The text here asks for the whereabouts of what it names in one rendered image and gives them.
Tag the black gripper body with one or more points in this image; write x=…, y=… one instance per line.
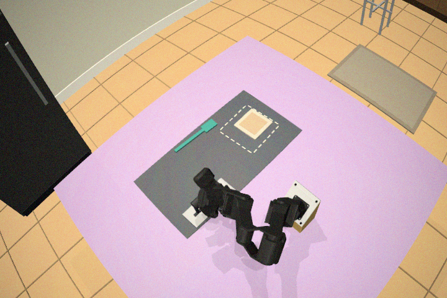
x=204, y=180

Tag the cream square tile with dark blue centre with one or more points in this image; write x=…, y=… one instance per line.
x=253, y=124

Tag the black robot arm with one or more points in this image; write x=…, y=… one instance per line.
x=282, y=212

